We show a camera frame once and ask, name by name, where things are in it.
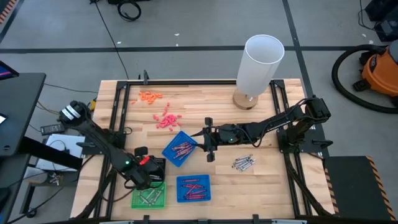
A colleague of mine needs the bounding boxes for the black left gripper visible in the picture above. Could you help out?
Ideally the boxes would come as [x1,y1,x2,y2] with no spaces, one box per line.
[130,155,165,190]

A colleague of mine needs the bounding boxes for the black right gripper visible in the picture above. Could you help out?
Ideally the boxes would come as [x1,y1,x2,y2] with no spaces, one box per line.
[190,117,242,163]

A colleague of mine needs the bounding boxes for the blue slotted plastic basket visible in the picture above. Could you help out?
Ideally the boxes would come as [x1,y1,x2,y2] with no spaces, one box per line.
[161,130,199,168]
[175,174,212,203]

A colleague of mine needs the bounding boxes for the green slotted plastic basket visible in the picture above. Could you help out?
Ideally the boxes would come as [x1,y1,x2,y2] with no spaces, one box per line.
[130,182,167,210]

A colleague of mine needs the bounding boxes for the white shade wooden table lamp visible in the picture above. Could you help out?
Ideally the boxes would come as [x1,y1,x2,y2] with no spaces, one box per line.
[232,34,286,111]

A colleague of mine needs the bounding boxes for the white flat box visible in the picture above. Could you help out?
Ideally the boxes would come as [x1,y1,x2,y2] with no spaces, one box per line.
[35,133,85,172]

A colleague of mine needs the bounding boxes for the bunch of keys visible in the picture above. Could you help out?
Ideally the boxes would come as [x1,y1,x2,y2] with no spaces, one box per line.
[47,172,62,187]

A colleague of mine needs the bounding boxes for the black power adapter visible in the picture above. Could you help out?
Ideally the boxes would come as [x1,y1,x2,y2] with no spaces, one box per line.
[39,123,67,136]

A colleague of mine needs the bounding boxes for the orange shop vacuum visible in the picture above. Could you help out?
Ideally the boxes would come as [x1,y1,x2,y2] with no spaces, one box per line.
[353,39,398,107]
[331,44,398,114]

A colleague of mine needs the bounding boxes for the black desk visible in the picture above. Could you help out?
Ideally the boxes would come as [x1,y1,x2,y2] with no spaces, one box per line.
[0,72,84,224]

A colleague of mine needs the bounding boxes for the black mat yellow striped edge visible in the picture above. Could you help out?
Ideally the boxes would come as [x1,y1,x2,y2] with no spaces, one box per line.
[323,155,397,222]

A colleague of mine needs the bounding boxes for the dark computer screen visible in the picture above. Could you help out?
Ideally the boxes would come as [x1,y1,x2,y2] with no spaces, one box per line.
[0,60,20,82]

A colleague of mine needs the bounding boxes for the black equipment cases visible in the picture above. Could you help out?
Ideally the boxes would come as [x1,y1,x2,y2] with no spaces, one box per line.
[364,0,398,43]

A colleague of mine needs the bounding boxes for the black orange striped floor mat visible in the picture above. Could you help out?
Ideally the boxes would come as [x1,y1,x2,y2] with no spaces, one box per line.
[0,0,18,25]

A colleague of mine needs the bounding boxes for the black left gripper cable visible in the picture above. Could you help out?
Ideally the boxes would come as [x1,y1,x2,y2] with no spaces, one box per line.
[123,176,137,191]

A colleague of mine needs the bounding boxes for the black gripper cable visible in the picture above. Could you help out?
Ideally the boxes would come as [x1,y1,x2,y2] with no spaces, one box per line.
[123,176,137,191]
[241,126,265,149]

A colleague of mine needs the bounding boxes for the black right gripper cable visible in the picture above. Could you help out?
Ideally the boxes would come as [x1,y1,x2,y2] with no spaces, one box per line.
[241,126,265,149]

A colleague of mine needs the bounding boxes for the black aluminium table frame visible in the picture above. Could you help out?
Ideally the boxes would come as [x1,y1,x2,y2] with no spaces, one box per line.
[70,70,336,224]

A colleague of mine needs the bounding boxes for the yellow floor cable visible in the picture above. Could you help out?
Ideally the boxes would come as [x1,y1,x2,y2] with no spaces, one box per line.
[35,98,98,119]

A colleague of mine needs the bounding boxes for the black floor cable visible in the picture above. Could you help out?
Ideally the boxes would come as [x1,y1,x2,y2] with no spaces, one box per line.
[90,0,131,81]

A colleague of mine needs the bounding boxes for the coiled black cable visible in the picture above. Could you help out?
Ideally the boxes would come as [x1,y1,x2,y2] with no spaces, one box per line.
[116,0,142,22]

